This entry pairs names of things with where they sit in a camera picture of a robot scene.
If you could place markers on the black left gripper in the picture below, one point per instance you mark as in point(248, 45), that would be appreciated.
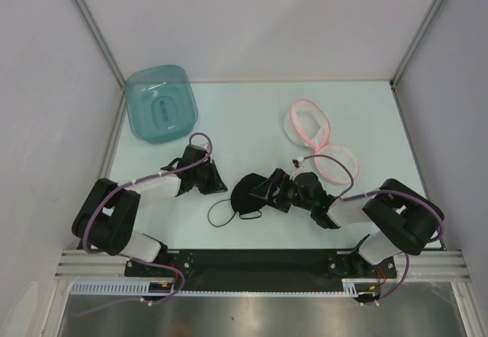
point(216, 184)

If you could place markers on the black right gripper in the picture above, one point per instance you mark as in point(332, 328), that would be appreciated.
point(281, 179)

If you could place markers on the black bra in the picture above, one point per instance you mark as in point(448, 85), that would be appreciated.
point(244, 205)

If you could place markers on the pink mesh laundry bag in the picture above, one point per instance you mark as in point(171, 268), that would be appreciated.
point(307, 125)

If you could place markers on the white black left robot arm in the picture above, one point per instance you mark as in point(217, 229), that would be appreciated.
point(105, 222)

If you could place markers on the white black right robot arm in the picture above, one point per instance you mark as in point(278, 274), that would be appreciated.
point(406, 222)

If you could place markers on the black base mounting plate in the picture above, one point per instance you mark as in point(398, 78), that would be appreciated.
point(273, 267)

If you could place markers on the teal plastic tub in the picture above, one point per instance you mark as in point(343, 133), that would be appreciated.
point(160, 104)

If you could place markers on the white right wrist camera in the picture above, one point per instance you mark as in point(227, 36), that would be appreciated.
point(299, 167)

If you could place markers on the white slotted cable duct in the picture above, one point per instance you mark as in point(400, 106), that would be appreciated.
point(163, 288)

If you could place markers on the aluminium front frame rail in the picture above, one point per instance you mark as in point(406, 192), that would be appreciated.
point(428, 266)

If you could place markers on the aluminium left corner post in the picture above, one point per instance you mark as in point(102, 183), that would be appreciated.
point(94, 30)

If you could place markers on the aluminium corner post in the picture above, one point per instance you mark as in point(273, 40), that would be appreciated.
point(426, 23)
point(94, 30)

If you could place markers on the aluminium right corner post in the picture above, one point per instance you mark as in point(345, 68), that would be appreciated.
point(426, 23)

